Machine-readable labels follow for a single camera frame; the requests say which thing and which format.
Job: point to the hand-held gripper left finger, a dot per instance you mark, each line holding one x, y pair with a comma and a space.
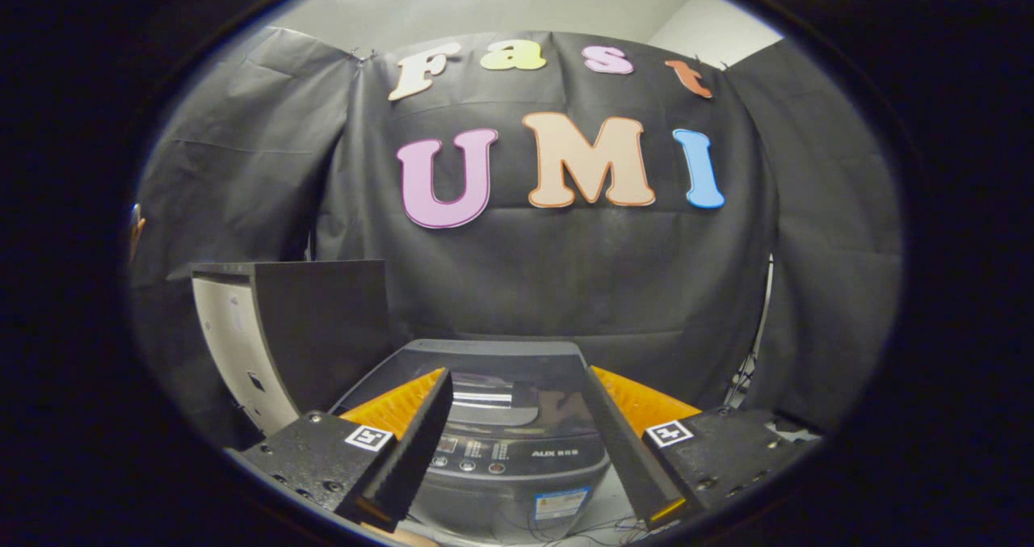
424, 434

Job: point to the person's knee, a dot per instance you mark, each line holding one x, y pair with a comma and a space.
404, 536

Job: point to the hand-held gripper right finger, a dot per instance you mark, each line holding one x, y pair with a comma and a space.
618, 442

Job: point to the black backdrop cloth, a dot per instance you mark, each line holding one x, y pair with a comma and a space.
565, 272

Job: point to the dark washing machine lid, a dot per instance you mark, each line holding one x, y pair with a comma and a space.
501, 361

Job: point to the dark cabinet with white door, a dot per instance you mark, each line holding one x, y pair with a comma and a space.
323, 321

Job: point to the grey washing machine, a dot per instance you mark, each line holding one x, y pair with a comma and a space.
517, 454

